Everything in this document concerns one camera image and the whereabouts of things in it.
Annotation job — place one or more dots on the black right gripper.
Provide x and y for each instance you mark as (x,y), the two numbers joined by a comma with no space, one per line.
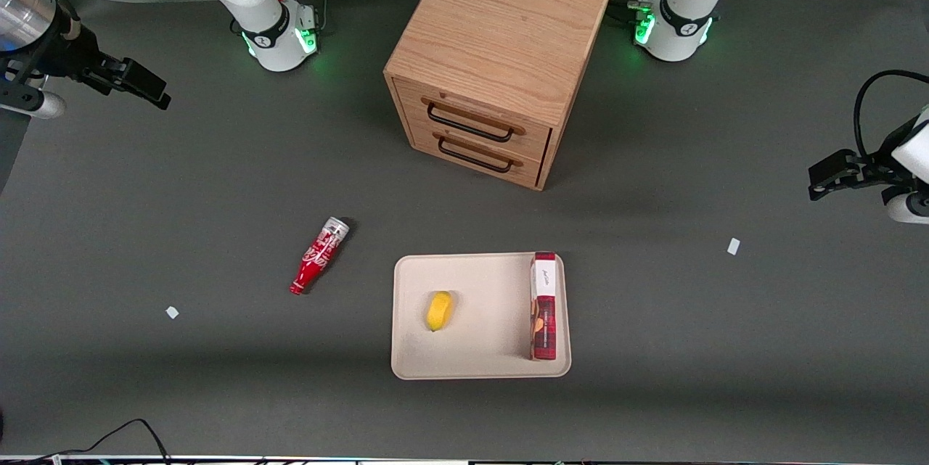
(72,54)

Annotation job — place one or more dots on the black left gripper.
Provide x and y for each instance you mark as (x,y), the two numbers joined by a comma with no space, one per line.
(872,167)

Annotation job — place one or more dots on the red coke bottle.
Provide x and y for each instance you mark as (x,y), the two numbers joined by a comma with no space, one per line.
(318,256)

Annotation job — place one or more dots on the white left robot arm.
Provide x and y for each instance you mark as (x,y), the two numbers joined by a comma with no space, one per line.
(689,8)

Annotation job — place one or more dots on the beige plastic tray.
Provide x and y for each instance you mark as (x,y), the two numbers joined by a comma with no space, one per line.
(479,334)

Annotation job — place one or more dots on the red cookie box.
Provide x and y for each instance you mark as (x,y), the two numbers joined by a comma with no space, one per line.
(543,305)

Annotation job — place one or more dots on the wooden drawer cabinet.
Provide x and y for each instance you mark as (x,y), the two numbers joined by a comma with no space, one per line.
(501,30)

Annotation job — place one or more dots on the yellow lemon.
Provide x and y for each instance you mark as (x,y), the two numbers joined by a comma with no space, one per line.
(439,310)

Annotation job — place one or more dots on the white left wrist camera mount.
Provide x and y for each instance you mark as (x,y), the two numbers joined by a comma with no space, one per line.
(907,207)

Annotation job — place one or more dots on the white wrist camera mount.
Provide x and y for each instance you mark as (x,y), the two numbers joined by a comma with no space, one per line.
(907,207)
(40,106)

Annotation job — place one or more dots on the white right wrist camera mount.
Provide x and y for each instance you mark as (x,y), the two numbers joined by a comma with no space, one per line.
(40,106)

